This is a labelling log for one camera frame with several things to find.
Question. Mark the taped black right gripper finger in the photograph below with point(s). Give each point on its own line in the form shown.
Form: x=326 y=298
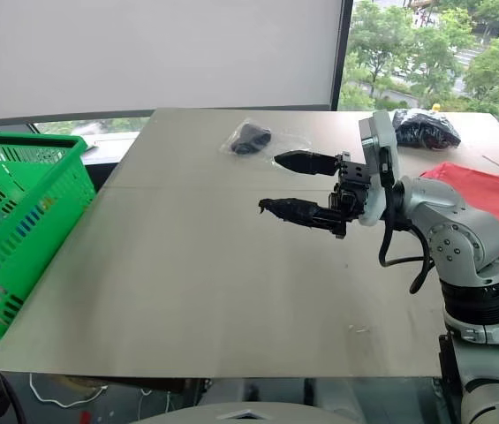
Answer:
x=297 y=211

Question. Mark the smooth black right gripper finger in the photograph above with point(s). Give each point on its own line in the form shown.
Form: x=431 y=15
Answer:
x=306 y=162

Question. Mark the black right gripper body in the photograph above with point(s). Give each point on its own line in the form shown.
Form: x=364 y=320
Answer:
x=353 y=185

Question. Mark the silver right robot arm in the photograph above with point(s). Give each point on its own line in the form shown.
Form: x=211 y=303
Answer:
x=461 y=212

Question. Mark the green plastic basket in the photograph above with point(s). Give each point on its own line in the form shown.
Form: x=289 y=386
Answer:
x=19 y=229

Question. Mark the black item in clear bag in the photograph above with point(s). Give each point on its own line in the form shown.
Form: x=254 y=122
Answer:
x=251 y=136

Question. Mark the black and red bagged item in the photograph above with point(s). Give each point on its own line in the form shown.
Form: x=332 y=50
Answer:
x=425 y=130

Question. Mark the red cloth bag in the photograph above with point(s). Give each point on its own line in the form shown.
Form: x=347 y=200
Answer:
x=487 y=194

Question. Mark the white projection screen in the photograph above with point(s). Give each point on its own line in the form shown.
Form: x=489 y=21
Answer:
x=143 y=53

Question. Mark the grey rounded robot body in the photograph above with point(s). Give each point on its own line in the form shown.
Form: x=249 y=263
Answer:
x=249 y=415

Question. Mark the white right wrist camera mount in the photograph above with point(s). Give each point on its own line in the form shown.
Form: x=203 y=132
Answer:
x=381 y=141

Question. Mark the black window post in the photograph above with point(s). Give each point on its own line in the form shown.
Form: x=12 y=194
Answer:
x=342 y=53

